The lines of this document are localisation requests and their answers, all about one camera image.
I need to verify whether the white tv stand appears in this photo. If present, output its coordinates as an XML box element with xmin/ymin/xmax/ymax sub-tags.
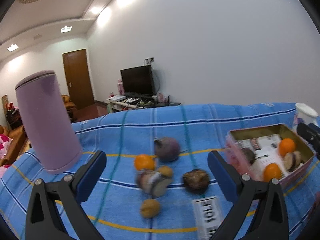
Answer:
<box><xmin>105</xmin><ymin>93</ymin><xmax>181</xmax><ymax>113</ymax></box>

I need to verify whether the orange sofa with cushions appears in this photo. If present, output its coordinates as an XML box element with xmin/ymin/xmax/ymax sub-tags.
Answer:
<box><xmin>1</xmin><ymin>125</ymin><xmax>28</xmax><ymax>166</ymax></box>

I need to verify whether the dark brown round fruit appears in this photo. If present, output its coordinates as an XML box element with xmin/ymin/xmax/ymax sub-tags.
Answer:
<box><xmin>182</xmin><ymin>168</ymin><xmax>210</xmax><ymax>193</ymax></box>

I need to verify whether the large purple turnip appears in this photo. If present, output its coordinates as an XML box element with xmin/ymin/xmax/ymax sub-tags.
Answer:
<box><xmin>154</xmin><ymin>137</ymin><xmax>183</xmax><ymax>163</ymax></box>

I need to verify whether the purple cylindrical container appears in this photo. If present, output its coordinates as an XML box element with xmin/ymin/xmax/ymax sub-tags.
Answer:
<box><xmin>15</xmin><ymin>70</ymin><xmax>82</xmax><ymax>174</ymax></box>

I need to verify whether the blue plaid towel cloth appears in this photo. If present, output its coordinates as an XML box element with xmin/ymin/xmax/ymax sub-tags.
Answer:
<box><xmin>0</xmin><ymin>102</ymin><xmax>320</xmax><ymax>240</ymax></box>

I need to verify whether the orange tangerine in box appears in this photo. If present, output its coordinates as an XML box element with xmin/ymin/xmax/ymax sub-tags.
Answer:
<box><xmin>278</xmin><ymin>138</ymin><xmax>296</xmax><ymax>158</ymax></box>

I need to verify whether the white cloth label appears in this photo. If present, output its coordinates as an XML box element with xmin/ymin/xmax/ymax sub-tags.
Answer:
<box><xmin>192</xmin><ymin>196</ymin><xmax>223</xmax><ymax>239</ymax></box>

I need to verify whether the orange tangerine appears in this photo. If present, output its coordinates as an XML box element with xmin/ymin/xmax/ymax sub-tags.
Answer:
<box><xmin>278</xmin><ymin>138</ymin><xmax>296</xmax><ymax>158</ymax></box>
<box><xmin>134</xmin><ymin>154</ymin><xmax>156</xmax><ymax>171</ymax></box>

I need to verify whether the printed paper in box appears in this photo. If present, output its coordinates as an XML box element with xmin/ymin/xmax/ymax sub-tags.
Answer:
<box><xmin>238</xmin><ymin>134</ymin><xmax>289</xmax><ymax>179</ymax></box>

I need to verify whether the small yellow-brown longan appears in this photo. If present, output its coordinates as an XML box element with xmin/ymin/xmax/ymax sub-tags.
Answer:
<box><xmin>140</xmin><ymin>199</ymin><xmax>161</xmax><ymax>218</ymax></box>

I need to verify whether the pink metal tin box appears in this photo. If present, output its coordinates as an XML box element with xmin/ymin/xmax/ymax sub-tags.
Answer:
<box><xmin>226</xmin><ymin>124</ymin><xmax>315</xmax><ymax>188</ymax></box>

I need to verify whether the sweet potato piece in box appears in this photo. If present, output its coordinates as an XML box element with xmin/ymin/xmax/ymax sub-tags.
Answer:
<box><xmin>283</xmin><ymin>151</ymin><xmax>302</xmax><ymax>172</ymax></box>

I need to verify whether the black television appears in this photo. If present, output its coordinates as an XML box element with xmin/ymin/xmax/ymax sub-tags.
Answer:
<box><xmin>120</xmin><ymin>65</ymin><xmax>156</xmax><ymax>96</ymax></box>

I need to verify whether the white floral mug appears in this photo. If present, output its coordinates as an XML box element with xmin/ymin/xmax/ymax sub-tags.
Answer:
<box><xmin>293</xmin><ymin>102</ymin><xmax>319</xmax><ymax>131</ymax></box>

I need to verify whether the orange leather armchair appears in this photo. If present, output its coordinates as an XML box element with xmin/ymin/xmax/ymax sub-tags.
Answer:
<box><xmin>61</xmin><ymin>95</ymin><xmax>78</xmax><ymax>122</ymax></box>

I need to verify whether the dark fruit in box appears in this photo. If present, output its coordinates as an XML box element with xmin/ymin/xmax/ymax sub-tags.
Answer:
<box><xmin>242</xmin><ymin>147</ymin><xmax>255</xmax><ymax>165</ymax></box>

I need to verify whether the brown wooden door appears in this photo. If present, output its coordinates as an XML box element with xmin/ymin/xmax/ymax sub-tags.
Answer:
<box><xmin>62</xmin><ymin>49</ymin><xmax>94</xmax><ymax>109</ymax></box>

